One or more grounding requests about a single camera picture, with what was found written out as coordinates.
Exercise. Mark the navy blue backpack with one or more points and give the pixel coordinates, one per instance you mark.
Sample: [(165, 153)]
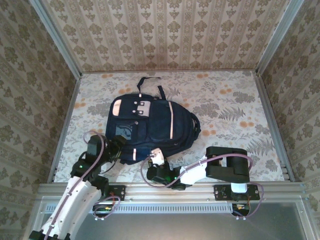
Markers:
[(155, 125)]

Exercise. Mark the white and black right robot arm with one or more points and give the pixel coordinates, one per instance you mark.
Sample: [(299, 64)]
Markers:
[(230, 165)]

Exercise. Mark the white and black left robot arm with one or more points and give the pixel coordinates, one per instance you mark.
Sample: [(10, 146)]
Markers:
[(72, 200)]

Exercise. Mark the grey metal shelf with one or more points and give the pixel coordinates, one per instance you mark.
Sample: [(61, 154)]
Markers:
[(175, 227)]

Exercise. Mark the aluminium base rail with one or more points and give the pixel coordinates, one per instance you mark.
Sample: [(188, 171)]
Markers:
[(170, 191)]

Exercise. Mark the aluminium side rail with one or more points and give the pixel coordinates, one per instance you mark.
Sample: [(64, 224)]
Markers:
[(275, 125), (63, 130)]

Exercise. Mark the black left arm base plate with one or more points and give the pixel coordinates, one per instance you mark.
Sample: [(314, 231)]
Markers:
[(120, 192)]

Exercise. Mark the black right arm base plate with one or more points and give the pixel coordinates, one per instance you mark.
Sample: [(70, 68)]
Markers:
[(221, 192)]

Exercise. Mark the aluminium corner post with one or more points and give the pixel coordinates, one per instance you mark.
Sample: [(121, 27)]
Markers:
[(280, 37), (55, 37)]

